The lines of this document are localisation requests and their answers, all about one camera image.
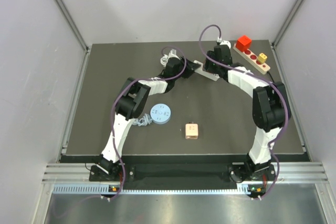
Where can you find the cream power strip red sockets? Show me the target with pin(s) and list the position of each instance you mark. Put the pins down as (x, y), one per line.
(248, 55)

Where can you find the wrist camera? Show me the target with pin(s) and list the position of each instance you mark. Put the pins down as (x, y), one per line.
(221, 42)
(173, 54)

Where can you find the white power strip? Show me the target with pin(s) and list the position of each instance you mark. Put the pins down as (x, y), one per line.
(204, 73)

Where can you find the red cube plug adapter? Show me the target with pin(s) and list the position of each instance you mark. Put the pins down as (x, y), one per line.
(243, 43)

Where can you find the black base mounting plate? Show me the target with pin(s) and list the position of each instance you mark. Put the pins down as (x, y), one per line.
(153, 174)

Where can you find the round light blue socket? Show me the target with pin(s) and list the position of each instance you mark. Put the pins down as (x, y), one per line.
(160, 113)

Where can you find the slotted cable duct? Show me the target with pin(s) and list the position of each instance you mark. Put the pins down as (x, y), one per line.
(106, 189)

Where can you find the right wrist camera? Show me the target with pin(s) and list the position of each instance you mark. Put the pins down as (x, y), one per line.
(221, 42)

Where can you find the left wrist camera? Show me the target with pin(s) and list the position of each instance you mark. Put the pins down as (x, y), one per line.
(173, 54)

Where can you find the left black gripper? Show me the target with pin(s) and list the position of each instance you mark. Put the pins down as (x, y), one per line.
(189, 67)

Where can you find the yellow cube plug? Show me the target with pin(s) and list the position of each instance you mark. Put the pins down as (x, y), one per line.
(262, 58)

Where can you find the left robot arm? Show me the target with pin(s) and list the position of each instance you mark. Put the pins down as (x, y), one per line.
(130, 104)

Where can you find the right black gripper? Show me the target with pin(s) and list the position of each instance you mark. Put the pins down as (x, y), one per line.
(209, 67)

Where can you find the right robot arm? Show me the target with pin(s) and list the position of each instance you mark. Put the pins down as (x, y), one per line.
(270, 109)

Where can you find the pink cube plug adapter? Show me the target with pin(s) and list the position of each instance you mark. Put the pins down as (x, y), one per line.
(191, 131)

